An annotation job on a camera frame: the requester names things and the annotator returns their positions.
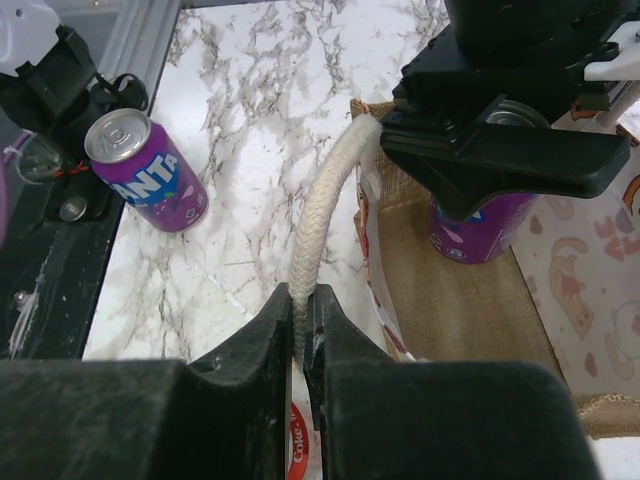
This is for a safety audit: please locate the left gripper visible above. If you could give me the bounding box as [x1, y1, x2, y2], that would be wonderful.
[380, 1, 639, 220]

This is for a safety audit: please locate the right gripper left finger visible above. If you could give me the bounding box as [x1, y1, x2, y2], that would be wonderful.
[1, 285, 292, 479]

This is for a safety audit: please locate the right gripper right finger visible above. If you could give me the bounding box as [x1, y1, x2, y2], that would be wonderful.
[304, 285, 593, 479]

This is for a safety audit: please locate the purple can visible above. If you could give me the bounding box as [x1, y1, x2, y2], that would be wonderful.
[426, 99, 551, 265]
[84, 108, 208, 233]

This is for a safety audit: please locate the red cola can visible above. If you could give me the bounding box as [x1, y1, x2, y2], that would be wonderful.
[287, 389, 323, 480]

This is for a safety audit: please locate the canvas bag with rope handles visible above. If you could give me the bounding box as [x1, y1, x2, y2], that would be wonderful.
[288, 97, 640, 441]

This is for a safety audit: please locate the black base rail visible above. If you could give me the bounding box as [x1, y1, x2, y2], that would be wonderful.
[0, 74, 151, 362]

